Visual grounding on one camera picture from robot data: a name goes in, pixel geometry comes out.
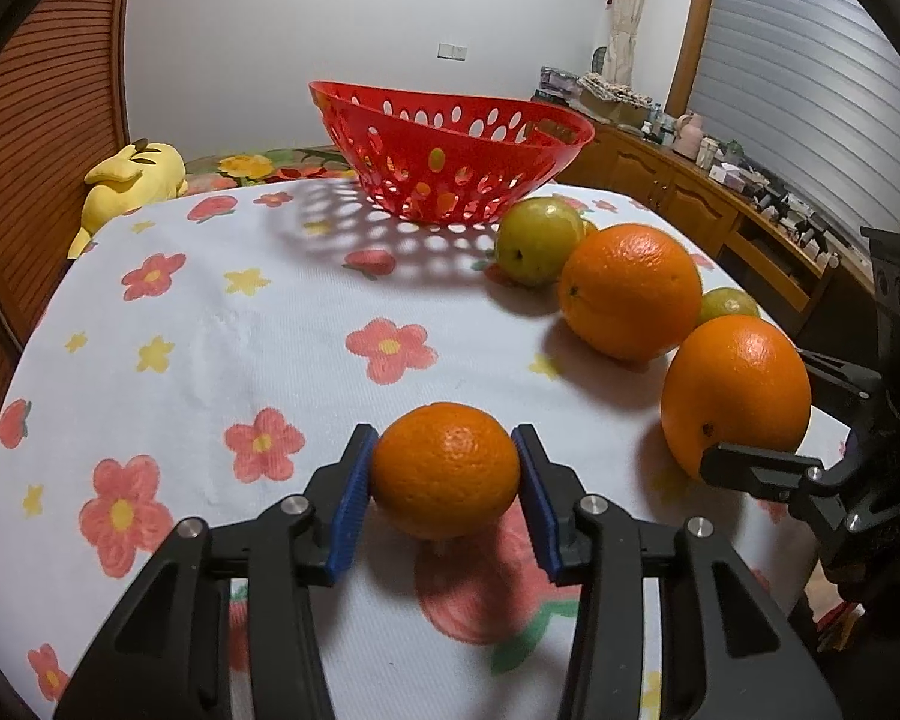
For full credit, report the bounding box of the medium orange mandarin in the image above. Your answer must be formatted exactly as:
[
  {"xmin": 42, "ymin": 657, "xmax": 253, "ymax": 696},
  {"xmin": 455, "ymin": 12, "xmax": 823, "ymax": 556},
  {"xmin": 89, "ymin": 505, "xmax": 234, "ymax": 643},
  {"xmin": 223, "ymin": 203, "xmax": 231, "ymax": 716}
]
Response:
[{"xmin": 371, "ymin": 403, "xmax": 522, "ymax": 541}]

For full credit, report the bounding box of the large orange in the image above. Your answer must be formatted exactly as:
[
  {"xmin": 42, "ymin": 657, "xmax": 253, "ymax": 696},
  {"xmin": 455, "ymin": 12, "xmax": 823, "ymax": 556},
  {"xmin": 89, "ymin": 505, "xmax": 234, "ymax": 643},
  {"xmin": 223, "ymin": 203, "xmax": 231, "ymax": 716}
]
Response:
[
  {"xmin": 660, "ymin": 315, "xmax": 812, "ymax": 481},
  {"xmin": 557, "ymin": 223, "xmax": 704, "ymax": 361}
]

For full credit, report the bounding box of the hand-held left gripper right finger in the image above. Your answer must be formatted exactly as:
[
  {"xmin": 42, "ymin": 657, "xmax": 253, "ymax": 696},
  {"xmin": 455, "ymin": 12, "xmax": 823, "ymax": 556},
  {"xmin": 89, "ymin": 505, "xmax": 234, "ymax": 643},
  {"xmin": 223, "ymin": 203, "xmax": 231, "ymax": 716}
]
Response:
[{"xmin": 511, "ymin": 424, "xmax": 845, "ymax": 720}]

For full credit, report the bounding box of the colourful floral bedspread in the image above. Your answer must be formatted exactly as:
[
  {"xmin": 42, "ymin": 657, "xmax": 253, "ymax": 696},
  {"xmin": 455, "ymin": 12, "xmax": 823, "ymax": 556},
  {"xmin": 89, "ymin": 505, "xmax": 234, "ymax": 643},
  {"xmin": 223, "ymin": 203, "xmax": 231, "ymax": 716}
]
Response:
[{"xmin": 184, "ymin": 144, "xmax": 361, "ymax": 190}]

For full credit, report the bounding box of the red perforated plastic basket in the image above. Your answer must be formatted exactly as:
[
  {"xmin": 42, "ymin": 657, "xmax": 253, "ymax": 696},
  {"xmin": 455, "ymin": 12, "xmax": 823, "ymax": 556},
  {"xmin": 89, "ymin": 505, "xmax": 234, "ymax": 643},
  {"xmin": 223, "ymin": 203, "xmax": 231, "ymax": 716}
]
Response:
[{"xmin": 307, "ymin": 80, "xmax": 596, "ymax": 226}]

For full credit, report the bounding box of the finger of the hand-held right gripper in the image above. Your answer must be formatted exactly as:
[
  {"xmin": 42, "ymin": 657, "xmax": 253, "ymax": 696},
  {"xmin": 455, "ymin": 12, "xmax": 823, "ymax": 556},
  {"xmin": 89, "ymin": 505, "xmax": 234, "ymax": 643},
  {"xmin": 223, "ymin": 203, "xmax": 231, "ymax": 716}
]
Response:
[
  {"xmin": 699, "ymin": 441, "xmax": 863, "ymax": 533},
  {"xmin": 795, "ymin": 347, "xmax": 882, "ymax": 421}
]

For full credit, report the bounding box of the wooden louvred wardrobe door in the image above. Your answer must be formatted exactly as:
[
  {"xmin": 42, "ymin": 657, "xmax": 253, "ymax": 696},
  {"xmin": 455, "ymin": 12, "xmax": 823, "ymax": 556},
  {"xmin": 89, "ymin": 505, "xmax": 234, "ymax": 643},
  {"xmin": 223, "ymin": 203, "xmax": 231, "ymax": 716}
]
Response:
[{"xmin": 0, "ymin": 0, "xmax": 140, "ymax": 361}]

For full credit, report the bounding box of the wooden cabinet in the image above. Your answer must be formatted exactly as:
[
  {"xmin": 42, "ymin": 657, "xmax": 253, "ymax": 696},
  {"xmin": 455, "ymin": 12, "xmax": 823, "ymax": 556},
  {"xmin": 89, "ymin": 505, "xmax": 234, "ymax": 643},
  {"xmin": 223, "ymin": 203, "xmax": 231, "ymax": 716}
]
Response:
[{"xmin": 555, "ymin": 116, "xmax": 882, "ymax": 338}]

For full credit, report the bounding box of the purple box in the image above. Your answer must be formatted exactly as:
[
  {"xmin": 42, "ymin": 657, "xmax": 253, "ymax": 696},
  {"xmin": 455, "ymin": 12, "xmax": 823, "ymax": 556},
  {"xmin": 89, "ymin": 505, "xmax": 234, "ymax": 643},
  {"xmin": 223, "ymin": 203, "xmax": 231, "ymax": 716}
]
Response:
[{"xmin": 534, "ymin": 66, "xmax": 580, "ymax": 102}]

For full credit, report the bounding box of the small green citrus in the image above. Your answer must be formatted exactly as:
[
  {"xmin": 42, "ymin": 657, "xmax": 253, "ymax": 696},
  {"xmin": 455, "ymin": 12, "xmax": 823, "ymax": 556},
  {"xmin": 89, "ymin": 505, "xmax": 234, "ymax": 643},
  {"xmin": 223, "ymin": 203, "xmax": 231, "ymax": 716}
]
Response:
[{"xmin": 699, "ymin": 286, "xmax": 761, "ymax": 327}]

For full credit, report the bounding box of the box with woven cover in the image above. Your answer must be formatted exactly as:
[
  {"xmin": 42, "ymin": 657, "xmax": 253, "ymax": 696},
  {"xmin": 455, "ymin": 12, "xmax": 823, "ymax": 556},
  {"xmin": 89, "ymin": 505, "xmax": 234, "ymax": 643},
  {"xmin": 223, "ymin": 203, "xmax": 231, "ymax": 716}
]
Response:
[{"xmin": 576, "ymin": 73, "xmax": 655, "ymax": 125}]

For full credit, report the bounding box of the pink bottle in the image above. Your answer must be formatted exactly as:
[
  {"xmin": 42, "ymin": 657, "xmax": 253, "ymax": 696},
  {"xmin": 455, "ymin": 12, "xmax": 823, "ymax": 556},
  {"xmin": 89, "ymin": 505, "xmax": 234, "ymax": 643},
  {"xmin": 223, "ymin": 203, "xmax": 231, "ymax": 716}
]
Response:
[{"xmin": 675, "ymin": 111, "xmax": 706, "ymax": 160}]

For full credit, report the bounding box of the row of small bottles and jars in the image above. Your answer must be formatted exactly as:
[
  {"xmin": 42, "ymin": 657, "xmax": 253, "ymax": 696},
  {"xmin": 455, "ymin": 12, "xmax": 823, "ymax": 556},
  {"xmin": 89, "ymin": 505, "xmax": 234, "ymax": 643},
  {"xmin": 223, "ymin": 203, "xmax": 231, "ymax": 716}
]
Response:
[{"xmin": 705, "ymin": 135, "xmax": 841, "ymax": 263}]

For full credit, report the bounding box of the grey window blind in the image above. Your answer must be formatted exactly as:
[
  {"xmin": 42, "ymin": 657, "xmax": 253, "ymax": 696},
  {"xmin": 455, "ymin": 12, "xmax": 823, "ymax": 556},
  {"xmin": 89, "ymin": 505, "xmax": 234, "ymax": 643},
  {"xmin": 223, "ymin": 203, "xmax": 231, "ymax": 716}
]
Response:
[{"xmin": 686, "ymin": 0, "xmax": 900, "ymax": 226}]

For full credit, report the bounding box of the white floral tablecloth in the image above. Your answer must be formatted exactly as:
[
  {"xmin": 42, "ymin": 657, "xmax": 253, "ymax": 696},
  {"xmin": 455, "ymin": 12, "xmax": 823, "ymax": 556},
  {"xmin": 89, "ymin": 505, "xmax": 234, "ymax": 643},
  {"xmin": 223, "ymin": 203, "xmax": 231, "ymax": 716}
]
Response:
[{"xmin": 0, "ymin": 181, "xmax": 863, "ymax": 720}]

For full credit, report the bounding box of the yellow plush toy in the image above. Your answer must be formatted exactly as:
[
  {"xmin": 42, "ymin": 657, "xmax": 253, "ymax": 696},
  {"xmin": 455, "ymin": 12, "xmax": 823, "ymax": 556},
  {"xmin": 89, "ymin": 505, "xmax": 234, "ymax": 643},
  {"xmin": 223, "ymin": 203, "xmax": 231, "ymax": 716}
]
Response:
[{"xmin": 67, "ymin": 139, "xmax": 190, "ymax": 260}]

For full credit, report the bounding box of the beige curtain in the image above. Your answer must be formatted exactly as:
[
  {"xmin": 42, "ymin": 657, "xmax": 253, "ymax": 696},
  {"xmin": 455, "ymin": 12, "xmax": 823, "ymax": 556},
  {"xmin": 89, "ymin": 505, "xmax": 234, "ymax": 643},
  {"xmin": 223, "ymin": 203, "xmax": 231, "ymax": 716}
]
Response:
[{"xmin": 607, "ymin": 0, "xmax": 655, "ymax": 87}]

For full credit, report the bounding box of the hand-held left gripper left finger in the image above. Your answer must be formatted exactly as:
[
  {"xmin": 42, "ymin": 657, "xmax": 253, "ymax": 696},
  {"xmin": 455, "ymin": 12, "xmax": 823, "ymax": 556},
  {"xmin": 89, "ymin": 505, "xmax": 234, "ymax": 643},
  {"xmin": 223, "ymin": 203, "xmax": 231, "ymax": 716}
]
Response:
[{"xmin": 52, "ymin": 424, "xmax": 380, "ymax": 720}]

